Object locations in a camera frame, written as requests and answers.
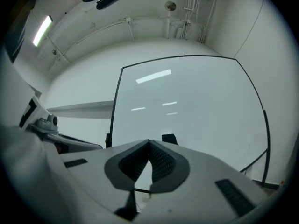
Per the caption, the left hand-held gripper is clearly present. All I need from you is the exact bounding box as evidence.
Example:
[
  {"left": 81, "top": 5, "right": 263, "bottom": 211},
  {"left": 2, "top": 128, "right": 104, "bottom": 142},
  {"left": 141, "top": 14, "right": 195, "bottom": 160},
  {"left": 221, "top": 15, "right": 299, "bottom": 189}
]
[{"left": 18, "top": 94, "right": 104, "bottom": 155}]

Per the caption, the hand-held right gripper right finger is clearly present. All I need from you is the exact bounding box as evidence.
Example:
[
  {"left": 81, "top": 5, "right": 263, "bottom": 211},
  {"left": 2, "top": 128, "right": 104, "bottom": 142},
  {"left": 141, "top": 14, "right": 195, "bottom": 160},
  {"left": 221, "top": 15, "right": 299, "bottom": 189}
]
[{"left": 140, "top": 139, "right": 267, "bottom": 224}]

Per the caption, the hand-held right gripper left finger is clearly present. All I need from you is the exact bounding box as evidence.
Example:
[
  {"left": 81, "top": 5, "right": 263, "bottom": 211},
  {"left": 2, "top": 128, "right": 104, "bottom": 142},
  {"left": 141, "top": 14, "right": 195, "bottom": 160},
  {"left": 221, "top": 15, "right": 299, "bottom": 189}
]
[{"left": 59, "top": 139, "right": 150, "bottom": 212}]

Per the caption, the black eraser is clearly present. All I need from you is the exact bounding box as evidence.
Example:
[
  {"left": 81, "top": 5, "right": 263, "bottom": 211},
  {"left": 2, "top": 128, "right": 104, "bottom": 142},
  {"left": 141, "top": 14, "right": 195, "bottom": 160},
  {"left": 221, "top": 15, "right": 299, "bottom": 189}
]
[{"left": 161, "top": 133, "right": 179, "bottom": 146}]

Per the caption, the black-framed whiteboard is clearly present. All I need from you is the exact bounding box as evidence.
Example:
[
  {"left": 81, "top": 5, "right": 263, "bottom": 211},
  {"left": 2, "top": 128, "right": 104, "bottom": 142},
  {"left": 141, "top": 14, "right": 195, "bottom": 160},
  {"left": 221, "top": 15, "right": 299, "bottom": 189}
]
[{"left": 105, "top": 55, "right": 272, "bottom": 193}]

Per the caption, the person's torso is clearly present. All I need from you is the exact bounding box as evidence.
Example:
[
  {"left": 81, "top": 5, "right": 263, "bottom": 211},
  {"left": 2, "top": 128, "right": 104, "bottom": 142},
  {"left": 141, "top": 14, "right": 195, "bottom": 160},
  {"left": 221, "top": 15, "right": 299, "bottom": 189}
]
[{"left": 0, "top": 0, "right": 44, "bottom": 128}]

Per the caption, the long white ceiling conduit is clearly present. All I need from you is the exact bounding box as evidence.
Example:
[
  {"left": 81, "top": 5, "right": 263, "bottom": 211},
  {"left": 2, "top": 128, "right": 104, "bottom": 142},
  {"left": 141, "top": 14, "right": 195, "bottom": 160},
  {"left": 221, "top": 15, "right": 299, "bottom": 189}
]
[{"left": 48, "top": 17, "right": 135, "bottom": 72}]

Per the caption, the fluorescent ceiling light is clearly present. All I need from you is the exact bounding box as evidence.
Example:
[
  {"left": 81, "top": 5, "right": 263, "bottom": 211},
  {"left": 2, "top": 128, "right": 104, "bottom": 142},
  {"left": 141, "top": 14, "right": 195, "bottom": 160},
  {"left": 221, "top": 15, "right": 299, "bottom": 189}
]
[{"left": 32, "top": 15, "right": 54, "bottom": 47}]

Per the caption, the round ceiling smoke detector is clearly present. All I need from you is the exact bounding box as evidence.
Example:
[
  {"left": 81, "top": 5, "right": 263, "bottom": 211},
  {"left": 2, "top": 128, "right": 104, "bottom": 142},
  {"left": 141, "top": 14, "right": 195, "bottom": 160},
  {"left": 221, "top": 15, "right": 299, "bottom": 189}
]
[{"left": 164, "top": 0, "right": 177, "bottom": 12}]

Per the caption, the white ceiling pipe bundle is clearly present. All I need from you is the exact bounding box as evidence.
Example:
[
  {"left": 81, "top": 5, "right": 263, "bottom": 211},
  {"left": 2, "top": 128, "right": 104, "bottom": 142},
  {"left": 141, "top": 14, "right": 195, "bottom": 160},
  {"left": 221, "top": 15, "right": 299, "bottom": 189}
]
[{"left": 176, "top": 0, "right": 202, "bottom": 41}]

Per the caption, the thin white corner pipe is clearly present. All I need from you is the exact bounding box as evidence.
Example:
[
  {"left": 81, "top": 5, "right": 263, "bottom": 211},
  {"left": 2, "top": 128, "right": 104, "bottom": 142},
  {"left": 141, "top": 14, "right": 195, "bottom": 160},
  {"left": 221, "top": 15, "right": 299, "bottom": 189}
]
[{"left": 198, "top": 0, "right": 221, "bottom": 43}]

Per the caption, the black head-worn camera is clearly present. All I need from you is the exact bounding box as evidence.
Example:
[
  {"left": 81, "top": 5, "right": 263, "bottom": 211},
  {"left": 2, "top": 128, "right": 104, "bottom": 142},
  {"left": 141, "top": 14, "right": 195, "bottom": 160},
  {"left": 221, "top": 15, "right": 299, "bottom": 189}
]
[{"left": 82, "top": 0, "right": 122, "bottom": 10}]

